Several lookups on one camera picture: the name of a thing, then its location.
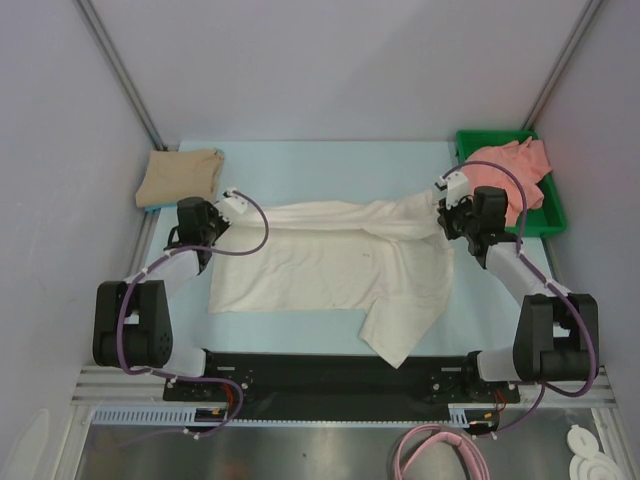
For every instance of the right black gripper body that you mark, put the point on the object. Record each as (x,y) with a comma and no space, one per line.
(448,220)

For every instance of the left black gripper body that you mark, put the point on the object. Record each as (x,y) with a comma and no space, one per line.
(216,225)

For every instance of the cream white t shirt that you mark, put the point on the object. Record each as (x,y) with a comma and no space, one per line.
(388,258)

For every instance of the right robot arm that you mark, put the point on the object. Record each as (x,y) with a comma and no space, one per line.
(557,330)

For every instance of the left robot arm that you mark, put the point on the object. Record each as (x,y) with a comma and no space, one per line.
(132,325)

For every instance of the folded tan t shirt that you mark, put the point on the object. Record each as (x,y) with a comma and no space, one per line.
(177,175)

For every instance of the green plastic bin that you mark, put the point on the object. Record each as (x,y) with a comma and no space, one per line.
(515,161)

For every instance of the white round plastic parts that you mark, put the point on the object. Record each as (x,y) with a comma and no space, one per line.
(588,462)

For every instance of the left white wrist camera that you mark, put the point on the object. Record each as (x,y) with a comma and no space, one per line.
(231,206)

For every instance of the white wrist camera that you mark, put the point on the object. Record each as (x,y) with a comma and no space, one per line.
(231,206)
(454,188)

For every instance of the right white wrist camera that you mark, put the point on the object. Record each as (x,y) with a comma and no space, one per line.
(454,188)

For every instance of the right aluminium corner post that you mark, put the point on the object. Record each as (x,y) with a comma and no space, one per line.
(586,20)

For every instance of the aluminium corner post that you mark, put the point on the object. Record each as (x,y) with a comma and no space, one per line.
(586,20)
(115,64)

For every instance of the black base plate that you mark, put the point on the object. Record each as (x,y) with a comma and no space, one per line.
(288,387)

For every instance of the left aluminium corner post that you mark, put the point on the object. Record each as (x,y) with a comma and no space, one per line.
(115,64)

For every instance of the slotted cable duct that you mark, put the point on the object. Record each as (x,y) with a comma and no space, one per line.
(160,416)

